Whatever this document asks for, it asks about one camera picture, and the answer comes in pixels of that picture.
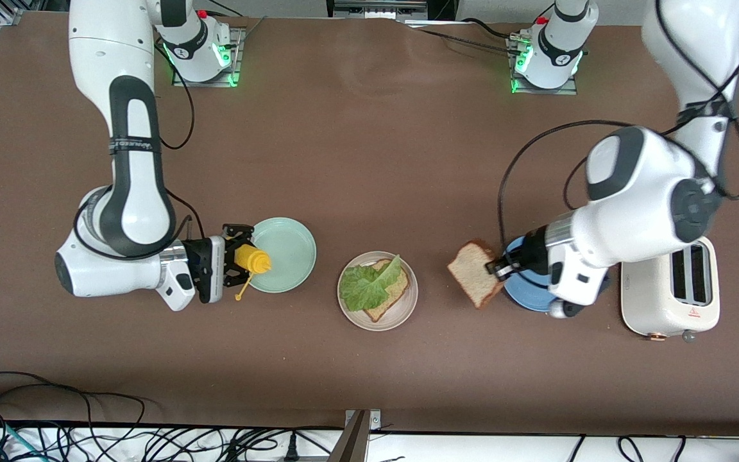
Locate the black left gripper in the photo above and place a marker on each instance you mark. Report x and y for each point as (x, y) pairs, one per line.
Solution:
(529, 255)

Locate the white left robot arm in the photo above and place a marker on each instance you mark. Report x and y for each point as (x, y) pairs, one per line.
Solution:
(639, 205)

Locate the grey metal table bracket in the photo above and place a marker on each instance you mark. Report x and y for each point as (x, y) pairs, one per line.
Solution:
(358, 443)

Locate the beige plate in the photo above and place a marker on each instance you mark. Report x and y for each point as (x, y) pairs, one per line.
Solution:
(401, 317)

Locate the blue plate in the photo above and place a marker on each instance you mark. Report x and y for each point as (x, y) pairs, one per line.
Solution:
(526, 296)

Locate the yellow squeeze bottle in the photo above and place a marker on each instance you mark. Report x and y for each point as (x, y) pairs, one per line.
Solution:
(257, 260)

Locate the brown bread slice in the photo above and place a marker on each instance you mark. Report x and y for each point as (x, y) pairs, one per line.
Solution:
(394, 296)
(472, 273)

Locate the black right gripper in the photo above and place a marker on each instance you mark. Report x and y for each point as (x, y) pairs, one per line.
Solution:
(199, 255)

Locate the black power plug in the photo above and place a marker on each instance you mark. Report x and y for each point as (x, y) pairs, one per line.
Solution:
(291, 449)

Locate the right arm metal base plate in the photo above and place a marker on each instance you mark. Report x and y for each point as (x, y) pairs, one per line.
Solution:
(237, 61)

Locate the white toaster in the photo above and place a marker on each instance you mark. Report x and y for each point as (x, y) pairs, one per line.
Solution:
(655, 308)

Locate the black grey control box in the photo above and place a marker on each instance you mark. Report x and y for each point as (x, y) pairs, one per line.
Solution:
(376, 8)

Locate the mint green plate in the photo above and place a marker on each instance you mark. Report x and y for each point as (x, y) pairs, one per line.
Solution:
(289, 256)

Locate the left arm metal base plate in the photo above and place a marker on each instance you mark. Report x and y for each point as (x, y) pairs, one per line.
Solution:
(546, 91)

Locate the green lettuce leaf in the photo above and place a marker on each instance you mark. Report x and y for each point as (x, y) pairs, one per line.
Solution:
(363, 289)

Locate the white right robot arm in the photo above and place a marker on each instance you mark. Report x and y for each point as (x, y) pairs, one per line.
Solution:
(113, 38)

